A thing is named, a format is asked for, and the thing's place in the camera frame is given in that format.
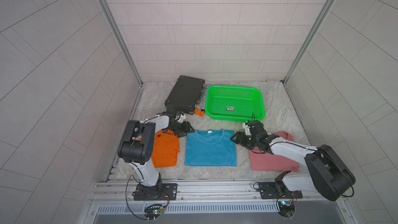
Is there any blue t-shirt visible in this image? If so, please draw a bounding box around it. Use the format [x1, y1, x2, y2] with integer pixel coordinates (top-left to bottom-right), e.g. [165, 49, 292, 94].
[184, 129, 237, 167]

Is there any orange t-shirt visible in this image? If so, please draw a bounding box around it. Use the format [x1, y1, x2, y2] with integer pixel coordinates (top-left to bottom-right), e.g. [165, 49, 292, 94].
[151, 129, 180, 168]

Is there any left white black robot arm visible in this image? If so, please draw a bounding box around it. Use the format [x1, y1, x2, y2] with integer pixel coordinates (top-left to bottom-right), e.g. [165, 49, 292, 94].
[117, 113, 195, 191]

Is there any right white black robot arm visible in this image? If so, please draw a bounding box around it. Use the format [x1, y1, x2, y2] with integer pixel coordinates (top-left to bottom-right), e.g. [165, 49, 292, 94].
[231, 120, 356, 201]

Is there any pink folded t-shirt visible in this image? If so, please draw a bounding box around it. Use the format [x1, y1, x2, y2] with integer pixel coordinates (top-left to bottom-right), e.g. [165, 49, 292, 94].
[248, 131, 301, 173]

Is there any green plastic basket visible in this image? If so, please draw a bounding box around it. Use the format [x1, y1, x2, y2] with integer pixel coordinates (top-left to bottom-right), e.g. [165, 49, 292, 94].
[205, 85, 266, 122]

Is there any small orange object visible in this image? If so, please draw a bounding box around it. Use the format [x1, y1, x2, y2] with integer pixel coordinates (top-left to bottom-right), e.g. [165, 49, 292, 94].
[194, 108, 205, 117]

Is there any black hard case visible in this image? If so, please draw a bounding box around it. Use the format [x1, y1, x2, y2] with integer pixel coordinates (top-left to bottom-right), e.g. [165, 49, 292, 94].
[165, 75, 205, 115]

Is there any right green circuit board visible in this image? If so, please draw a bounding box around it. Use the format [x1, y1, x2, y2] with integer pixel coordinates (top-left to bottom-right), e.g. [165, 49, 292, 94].
[277, 200, 295, 218]

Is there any green circuit board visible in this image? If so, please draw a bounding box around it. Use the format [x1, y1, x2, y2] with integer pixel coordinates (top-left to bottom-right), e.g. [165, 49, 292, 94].
[277, 200, 295, 218]
[144, 204, 166, 221]

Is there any left green circuit board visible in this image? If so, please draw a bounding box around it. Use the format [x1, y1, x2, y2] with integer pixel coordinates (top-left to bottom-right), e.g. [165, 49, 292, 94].
[144, 204, 166, 221]

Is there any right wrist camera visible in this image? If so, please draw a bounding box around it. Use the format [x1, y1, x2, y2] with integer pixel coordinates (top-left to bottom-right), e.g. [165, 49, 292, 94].
[243, 122, 251, 136]

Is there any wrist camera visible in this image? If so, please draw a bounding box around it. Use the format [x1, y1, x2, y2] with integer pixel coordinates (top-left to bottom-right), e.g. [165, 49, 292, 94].
[243, 122, 251, 136]
[175, 113, 186, 123]

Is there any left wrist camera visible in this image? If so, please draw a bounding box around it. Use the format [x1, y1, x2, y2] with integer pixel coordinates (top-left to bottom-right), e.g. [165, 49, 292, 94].
[175, 113, 186, 123]

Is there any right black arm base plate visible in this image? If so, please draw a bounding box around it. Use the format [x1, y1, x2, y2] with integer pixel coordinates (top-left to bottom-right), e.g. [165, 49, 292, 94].
[253, 180, 303, 200]

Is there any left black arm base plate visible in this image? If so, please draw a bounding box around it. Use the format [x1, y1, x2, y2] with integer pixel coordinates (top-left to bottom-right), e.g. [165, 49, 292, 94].
[134, 184, 178, 201]

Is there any aluminium mounting rail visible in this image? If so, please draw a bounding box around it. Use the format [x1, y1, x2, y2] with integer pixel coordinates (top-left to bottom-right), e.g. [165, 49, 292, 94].
[86, 178, 346, 205]

